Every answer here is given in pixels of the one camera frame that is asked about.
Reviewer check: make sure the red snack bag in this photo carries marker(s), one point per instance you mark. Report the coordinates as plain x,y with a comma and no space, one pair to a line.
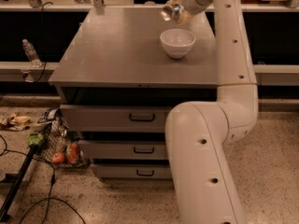
72,153

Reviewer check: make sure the top grey drawer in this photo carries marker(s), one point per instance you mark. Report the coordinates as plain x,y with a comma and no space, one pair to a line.
123,119

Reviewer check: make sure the middle grey drawer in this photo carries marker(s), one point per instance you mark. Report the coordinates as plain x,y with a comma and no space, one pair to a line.
123,150

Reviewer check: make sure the silver redbull can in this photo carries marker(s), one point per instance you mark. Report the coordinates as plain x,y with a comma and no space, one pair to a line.
172,12

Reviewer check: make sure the red apple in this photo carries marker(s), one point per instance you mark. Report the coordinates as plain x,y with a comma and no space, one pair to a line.
58,158

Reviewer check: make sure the bottom grey drawer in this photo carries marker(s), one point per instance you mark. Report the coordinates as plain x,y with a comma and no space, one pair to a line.
131,171

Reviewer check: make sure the crumpled snack wrapper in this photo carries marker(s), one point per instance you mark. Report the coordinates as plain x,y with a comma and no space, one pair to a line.
15,123

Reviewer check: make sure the white ceramic bowl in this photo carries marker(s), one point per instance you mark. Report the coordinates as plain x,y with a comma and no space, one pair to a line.
177,42

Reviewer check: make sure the grey drawer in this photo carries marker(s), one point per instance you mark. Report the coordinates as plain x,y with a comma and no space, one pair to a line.
123,150
123,119
131,171

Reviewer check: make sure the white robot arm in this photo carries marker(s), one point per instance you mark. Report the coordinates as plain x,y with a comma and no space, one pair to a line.
195,132

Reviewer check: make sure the grey drawer cabinet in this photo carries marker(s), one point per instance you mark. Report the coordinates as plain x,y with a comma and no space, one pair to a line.
117,59

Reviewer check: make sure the green snack bag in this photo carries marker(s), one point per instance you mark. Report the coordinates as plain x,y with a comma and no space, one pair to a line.
35,139

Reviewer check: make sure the clear plastic water bottle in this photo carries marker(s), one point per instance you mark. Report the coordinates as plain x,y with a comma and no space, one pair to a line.
31,54

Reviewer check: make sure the black metal pole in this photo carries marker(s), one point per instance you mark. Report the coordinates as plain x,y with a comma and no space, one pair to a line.
16,184

